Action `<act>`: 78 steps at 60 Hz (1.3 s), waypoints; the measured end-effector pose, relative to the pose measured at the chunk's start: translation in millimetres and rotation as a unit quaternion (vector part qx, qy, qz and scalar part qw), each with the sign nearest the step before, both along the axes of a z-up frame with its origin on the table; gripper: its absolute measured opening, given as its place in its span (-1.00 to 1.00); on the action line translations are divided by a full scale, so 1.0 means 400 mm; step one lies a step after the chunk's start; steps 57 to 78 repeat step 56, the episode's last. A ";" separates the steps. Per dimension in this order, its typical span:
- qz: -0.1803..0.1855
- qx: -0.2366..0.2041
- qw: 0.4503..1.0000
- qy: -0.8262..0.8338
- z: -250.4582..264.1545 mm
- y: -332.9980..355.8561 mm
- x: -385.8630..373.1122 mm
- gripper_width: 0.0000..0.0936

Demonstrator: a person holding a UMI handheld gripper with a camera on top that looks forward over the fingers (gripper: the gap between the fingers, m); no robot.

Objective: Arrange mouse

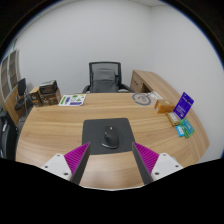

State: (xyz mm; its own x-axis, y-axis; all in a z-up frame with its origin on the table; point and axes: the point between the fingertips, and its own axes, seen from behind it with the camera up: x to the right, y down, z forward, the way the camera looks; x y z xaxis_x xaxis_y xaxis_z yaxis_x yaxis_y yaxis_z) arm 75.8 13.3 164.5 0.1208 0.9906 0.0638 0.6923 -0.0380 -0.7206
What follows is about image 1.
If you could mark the tall brown cardboard box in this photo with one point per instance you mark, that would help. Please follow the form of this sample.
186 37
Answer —
35 97

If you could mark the white sticker sheet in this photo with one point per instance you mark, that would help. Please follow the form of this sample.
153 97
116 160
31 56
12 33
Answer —
72 100

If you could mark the black visitor chair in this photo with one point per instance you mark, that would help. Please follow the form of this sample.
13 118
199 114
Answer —
21 95

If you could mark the green card pack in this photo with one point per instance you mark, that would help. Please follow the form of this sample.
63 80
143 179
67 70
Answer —
188 128

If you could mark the black leather armchair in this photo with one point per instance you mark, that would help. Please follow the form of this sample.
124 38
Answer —
7 133

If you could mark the wooden shelf unit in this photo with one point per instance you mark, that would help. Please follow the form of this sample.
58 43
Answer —
9 80

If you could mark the black cardboard box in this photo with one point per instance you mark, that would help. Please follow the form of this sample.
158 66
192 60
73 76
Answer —
48 87

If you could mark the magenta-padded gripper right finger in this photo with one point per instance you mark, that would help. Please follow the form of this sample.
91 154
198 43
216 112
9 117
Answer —
145 156

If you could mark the dark grey mouse pad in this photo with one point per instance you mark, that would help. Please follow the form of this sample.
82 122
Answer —
93 135

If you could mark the small orange-brown box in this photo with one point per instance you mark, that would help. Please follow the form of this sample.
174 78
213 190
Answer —
165 106

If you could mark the wooden side desk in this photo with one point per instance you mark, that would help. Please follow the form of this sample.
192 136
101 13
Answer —
150 81

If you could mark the small brown flat pack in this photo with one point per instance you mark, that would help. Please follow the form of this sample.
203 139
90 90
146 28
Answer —
173 119

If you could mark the black mesh office chair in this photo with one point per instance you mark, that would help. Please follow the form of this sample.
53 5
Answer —
105 78

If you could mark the round grey disc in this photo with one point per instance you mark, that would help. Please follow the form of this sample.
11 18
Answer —
141 99

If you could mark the wide brown cardboard box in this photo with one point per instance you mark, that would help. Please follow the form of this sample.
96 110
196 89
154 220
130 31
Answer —
50 99

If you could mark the black computer mouse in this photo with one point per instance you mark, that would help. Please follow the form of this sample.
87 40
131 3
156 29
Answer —
110 137

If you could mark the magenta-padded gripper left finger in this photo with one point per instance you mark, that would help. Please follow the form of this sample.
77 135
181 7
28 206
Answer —
78 156

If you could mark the purple card package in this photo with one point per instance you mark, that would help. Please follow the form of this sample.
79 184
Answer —
183 106

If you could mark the teal card pack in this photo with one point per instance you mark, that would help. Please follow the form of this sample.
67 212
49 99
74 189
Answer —
180 131

